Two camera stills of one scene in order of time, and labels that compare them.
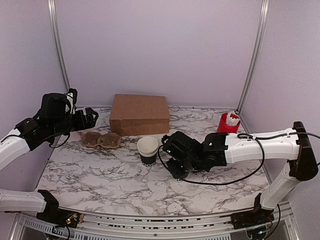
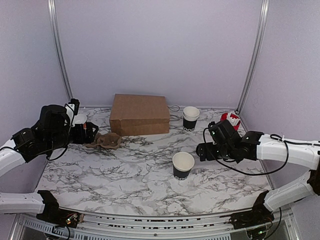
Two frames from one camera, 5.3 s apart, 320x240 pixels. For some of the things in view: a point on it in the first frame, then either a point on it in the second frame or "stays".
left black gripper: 90,122 → 82,139
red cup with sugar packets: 229,123 stays
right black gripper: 176,173 → 210,155
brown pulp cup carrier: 93,139 stays
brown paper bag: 133,115 stays
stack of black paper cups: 147,147 → 190,115
